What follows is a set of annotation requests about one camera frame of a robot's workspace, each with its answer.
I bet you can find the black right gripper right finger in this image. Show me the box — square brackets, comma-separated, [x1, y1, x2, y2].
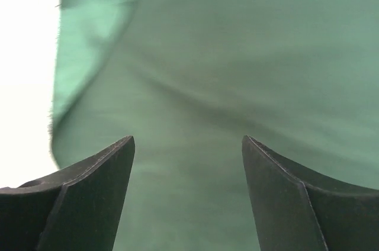
[242, 136, 378, 251]

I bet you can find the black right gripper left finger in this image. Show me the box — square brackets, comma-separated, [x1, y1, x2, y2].
[1, 136, 135, 251]

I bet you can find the dark green cloth napkin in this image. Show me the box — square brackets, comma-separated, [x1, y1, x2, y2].
[53, 0, 378, 250]

